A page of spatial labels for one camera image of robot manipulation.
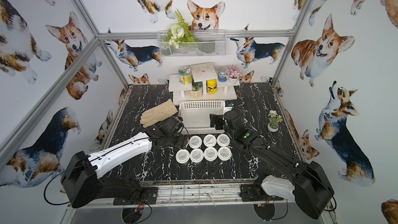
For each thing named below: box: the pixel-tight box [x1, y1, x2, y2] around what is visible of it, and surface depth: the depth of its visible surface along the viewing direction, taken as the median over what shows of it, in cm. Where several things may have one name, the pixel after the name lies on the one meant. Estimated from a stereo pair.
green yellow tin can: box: [178, 66, 193, 86], surface depth 99 cm
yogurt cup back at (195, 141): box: [188, 135, 203, 149], surface depth 86 cm
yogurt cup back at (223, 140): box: [216, 133, 231, 147], surface depth 87 cm
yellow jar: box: [206, 78, 218, 94], surface depth 112 cm
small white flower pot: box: [267, 109, 283, 133], surface depth 94 cm
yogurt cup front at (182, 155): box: [175, 148, 191, 163], surface depth 81 cm
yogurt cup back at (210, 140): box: [203, 134, 217, 148], surface depth 87 cm
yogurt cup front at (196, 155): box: [189, 148, 205, 164], surface depth 81 cm
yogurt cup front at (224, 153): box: [217, 146, 232, 161], surface depth 82 cm
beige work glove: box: [139, 98, 179, 129], surface depth 108 cm
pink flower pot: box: [225, 64, 244, 85], surface depth 97 cm
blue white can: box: [217, 66, 228, 83], surface depth 100 cm
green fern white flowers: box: [163, 8, 198, 49], surface depth 82 cm
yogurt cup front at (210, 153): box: [203, 146, 218, 161], surface depth 82 cm
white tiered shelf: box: [168, 62, 240, 106], surface depth 108 cm
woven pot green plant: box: [189, 78, 204, 100], surface depth 112 cm
